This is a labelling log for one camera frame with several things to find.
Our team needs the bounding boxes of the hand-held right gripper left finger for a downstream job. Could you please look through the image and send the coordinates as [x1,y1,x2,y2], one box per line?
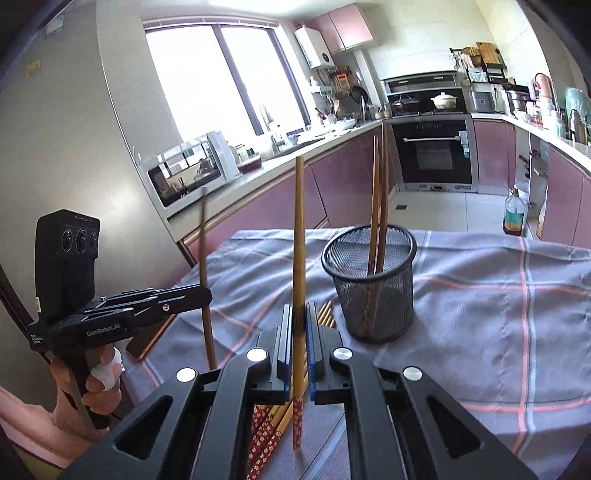
[60,305,296,480]

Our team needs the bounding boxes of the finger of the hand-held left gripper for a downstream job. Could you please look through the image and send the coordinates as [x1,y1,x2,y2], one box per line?
[95,286,185,305]
[81,285,213,330]

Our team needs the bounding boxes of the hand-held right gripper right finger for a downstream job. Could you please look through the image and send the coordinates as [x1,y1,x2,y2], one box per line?
[305,302,539,480]

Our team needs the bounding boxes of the red-handled wooden chopstick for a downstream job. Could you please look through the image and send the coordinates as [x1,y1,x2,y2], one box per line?
[367,135,382,282]
[198,188,219,371]
[291,156,308,452]

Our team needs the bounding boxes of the black mesh holder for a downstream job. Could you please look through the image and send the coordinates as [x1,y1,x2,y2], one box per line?
[322,224,416,343]

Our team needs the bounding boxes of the bunch of chopsticks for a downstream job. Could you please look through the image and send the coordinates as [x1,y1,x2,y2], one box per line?
[245,300,335,480]

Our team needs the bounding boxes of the person's left forearm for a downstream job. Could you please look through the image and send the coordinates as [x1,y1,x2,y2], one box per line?
[0,385,112,469]

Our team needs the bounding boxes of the person's left hand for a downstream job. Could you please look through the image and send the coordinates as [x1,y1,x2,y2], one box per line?
[51,346,124,418]

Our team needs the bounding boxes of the silver microwave oven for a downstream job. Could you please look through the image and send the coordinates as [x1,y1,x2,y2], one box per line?
[147,130,241,209]

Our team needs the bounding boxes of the pink lower cabinets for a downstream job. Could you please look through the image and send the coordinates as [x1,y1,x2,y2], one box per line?
[473,117,591,250]
[182,122,398,259]

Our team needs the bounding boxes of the grey plaid tablecloth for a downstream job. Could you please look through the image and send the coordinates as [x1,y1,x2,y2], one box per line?
[117,226,591,480]

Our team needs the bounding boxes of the sink faucet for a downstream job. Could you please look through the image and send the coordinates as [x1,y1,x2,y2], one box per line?
[260,104,278,141]

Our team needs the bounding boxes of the kitchen window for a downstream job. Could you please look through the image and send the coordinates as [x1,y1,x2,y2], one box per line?
[143,21,308,139]

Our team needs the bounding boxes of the built-in black oven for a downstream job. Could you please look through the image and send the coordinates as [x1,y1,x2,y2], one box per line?
[390,115,476,192]

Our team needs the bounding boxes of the cooking oil bottle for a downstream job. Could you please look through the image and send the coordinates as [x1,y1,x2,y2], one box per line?
[502,187,529,236]

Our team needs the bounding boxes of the white water heater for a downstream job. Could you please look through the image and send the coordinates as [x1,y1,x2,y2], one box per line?
[294,26,334,69]

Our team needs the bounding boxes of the range hood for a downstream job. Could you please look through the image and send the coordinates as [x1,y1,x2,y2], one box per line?
[381,71,467,93]

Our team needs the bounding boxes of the black storage rack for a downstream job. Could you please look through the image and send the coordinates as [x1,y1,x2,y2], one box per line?
[450,41,509,84]

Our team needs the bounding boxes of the steel thermos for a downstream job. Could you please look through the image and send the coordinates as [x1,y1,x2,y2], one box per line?
[569,108,588,144]

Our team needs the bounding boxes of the pink kettle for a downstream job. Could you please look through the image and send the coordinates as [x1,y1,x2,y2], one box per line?
[531,73,555,100]

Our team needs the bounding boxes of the pale green large container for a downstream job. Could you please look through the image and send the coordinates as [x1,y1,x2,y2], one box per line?
[566,88,591,121]

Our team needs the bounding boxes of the pink wall cabinet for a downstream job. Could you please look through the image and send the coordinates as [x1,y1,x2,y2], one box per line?
[308,9,375,54]

